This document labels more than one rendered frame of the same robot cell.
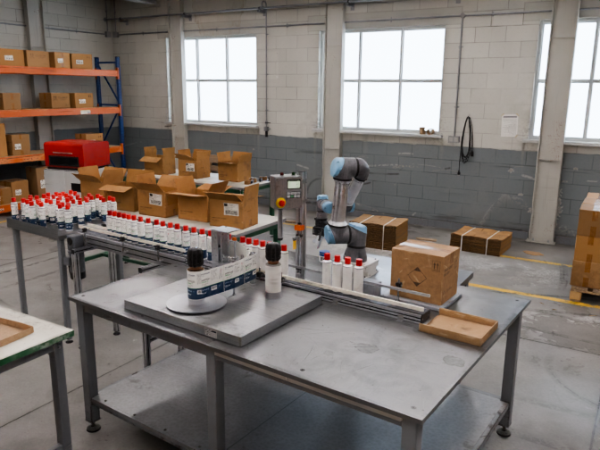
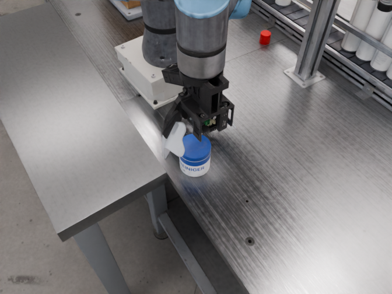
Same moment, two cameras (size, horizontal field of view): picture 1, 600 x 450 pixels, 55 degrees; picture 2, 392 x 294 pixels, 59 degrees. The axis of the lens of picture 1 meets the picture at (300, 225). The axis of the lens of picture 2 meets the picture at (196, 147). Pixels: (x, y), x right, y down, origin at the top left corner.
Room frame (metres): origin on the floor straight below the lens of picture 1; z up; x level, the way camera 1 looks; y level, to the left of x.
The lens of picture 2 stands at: (4.20, 0.02, 1.47)
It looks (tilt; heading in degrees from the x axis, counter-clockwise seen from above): 50 degrees down; 203
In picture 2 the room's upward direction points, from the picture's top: straight up
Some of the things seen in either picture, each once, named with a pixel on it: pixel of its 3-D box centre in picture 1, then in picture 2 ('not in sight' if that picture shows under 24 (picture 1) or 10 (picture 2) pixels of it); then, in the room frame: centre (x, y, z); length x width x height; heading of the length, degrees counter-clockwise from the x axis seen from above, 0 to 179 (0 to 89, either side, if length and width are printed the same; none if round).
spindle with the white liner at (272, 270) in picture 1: (273, 270); not in sight; (2.93, 0.14, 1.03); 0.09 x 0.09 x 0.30
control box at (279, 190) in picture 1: (286, 191); not in sight; (3.33, 0.08, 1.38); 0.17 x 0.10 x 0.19; 110
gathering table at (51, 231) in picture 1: (70, 270); not in sight; (4.63, 1.92, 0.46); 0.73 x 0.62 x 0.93; 55
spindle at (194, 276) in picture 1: (195, 275); not in sight; (2.81, 0.53, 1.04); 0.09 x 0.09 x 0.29
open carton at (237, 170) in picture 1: (232, 166); not in sight; (7.59, 0.89, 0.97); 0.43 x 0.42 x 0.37; 146
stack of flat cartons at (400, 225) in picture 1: (379, 231); not in sight; (7.36, -1.03, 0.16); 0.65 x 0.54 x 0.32; 64
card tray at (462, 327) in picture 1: (458, 325); not in sight; (2.63, -0.78, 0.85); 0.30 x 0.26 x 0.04; 55
